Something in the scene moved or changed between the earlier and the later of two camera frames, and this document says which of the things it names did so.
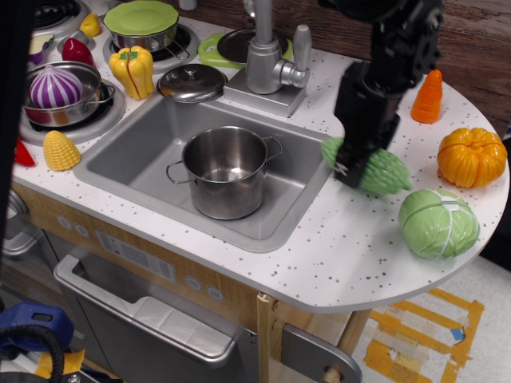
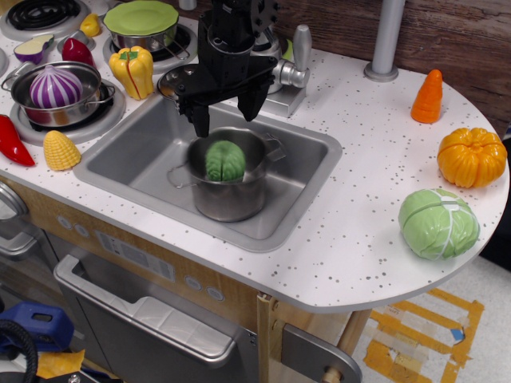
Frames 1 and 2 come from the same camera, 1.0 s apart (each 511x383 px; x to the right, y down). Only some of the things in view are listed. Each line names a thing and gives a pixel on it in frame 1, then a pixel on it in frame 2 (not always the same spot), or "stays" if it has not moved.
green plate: [140, 17] stays
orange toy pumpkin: [471, 157] stays
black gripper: [369, 116] → [226, 69]
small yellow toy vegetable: [90, 25] stays
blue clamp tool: [53, 318] stays
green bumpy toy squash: [384, 174] → [224, 161]
